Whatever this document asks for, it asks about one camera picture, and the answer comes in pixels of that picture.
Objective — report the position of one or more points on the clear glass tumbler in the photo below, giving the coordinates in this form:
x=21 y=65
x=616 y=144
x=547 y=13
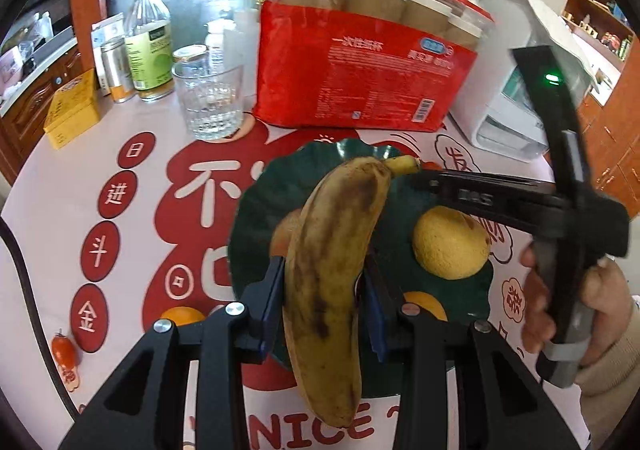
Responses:
x=210 y=105

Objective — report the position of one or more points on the translucent plastic bottle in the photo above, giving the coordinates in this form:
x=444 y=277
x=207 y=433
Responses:
x=241 y=45

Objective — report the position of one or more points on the small tangerine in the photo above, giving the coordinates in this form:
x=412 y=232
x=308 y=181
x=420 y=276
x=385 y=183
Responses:
x=182 y=315
x=425 y=302

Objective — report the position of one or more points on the spotted yellow banana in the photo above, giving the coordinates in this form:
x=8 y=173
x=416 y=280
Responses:
x=330 y=280

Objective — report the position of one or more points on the glass bottle green label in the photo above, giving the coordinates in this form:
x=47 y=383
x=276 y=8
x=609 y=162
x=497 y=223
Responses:
x=147 y=55

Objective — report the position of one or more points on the person's right hand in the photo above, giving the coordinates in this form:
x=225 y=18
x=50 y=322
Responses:
x=607 y=305

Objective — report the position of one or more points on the white countertop appliance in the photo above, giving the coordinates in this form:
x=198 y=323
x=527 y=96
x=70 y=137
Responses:
x=505 y=120

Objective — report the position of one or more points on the yellow spotted orange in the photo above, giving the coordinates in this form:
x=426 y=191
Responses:
x=286 y=235

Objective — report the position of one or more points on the small white bottle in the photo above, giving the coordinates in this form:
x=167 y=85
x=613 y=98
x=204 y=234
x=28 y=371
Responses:
x=215 y=45

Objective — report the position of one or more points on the dark green scalloped plate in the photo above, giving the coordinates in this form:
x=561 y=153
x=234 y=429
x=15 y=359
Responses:
x=400 y=275

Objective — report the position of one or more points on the red cherry tomato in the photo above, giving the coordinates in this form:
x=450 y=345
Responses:
x=65 y=350

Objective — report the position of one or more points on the red paper cup package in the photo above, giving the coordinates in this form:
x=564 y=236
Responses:
x=350 y=75

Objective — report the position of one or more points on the jar with white lid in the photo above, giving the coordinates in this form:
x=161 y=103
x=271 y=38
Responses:
x=190 y=52

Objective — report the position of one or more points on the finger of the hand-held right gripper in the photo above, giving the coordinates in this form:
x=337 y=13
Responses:
x=480 y=200

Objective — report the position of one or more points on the silver metal can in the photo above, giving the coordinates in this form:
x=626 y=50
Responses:
x=117 y=75

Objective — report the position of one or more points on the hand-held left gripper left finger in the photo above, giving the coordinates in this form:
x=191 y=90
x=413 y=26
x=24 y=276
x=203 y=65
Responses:
x=272 y=292

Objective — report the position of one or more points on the wooden kitchen base cabinet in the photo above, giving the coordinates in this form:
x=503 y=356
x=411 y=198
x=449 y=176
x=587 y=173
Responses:
x=30 y=100

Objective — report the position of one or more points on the yellow box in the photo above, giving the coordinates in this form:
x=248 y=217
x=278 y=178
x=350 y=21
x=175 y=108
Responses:
x=75 y=105

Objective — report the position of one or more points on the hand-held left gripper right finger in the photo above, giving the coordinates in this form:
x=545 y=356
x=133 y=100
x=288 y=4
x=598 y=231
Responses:
x=374 y=315

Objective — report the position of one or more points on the wooden display shelf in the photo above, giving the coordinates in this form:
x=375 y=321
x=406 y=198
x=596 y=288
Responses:
x=600 y=20

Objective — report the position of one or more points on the yellow lemon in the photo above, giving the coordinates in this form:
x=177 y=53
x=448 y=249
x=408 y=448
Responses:
x=447 y=245

